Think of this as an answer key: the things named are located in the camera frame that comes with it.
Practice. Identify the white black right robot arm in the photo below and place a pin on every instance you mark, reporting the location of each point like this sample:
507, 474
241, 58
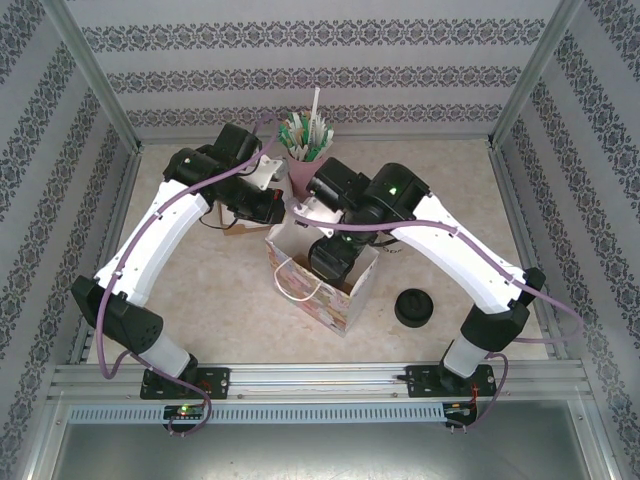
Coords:
465, 265

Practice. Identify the aluminium mounting rail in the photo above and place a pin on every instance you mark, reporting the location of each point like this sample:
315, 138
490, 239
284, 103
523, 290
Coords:
320, 382

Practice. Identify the white paper stick packet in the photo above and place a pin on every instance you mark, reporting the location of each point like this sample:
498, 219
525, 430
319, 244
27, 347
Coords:
295, 122

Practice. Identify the white straw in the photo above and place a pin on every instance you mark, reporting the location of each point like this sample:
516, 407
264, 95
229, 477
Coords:
315, 112

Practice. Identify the aluminium frame post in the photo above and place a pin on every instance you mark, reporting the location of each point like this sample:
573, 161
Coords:
534, 70
93, 70

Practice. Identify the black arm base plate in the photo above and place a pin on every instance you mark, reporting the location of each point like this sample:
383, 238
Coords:
215, 382
422, 380

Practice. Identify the pink stirrer cup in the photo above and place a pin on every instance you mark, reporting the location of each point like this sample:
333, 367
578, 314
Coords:
300, 175

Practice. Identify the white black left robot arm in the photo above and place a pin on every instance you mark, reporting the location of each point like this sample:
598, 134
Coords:
160, 235

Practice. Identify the stack of paper cups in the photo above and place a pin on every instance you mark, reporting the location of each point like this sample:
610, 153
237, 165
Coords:
387, 249

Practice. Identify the white patterned paper gift bag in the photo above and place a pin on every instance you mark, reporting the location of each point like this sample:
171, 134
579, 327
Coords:
330, 307

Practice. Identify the black lid stack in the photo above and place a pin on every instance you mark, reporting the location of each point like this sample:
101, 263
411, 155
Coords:
412, 310

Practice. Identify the aluminium side rail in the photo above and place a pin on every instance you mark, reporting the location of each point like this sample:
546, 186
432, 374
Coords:
125, 190
515, 210

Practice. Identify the small green circuit board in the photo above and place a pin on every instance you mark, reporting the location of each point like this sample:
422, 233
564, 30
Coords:
457, 409
185, 411

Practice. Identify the grey metal sheet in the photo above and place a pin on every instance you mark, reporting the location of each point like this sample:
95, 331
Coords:
320, 455

